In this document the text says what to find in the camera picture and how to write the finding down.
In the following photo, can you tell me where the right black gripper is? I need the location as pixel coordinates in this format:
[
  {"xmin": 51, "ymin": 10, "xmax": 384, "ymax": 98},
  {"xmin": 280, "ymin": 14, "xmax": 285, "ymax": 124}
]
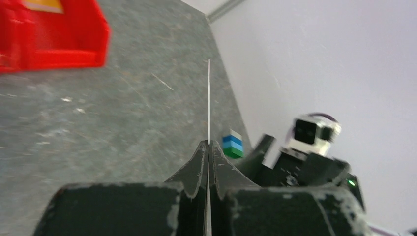
[{"xmin": 236, "ymin": 134, "xmax": 365, "ymax": 208}]

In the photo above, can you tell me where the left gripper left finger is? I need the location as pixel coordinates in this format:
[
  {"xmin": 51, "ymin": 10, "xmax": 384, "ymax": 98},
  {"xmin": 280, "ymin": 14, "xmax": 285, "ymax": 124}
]
[{"xmin": 166, "ymin": 140, "xmax": 209, "ymax": 236}]

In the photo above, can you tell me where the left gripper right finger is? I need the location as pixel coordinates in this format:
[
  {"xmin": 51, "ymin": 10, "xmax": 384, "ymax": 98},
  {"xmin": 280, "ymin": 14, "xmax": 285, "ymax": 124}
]
[{"xmin": 209, "ymin": 141, "xmax": 258, "ymax": 236}]

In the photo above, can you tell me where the white credit card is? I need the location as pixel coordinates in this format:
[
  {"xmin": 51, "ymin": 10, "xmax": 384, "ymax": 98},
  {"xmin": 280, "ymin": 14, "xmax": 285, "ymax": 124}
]
[{"xmin": 206, "ymin": 59, "xmax": 212, "ymax": 236}]

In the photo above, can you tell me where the blue green card stack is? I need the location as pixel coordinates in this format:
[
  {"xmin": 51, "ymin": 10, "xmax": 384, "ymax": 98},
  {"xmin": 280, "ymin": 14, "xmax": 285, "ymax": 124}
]
[{"xmin": 222, "ymin": 129, "xmax": 244, "ymax": 159}]

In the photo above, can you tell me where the orange card in bin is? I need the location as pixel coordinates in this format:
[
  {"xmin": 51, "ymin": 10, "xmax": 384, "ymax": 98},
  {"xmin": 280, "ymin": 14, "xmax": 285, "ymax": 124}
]
[{"xmin": 22, "ymin": 0, "xmax": 64, "ymax": 14}]

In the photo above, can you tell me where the right red bin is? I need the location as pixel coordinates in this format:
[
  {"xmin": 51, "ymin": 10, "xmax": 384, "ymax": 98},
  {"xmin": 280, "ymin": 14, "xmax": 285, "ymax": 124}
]
[{"xmin": 0, "ymin": 0, "xmax": 111, "ymax": 73}]

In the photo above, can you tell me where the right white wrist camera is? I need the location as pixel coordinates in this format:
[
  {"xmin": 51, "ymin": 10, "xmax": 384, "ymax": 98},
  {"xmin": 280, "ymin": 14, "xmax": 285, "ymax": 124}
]
[{"xmin": 285, "ymin": 113, "xmax": 341, "ymax": 156}]

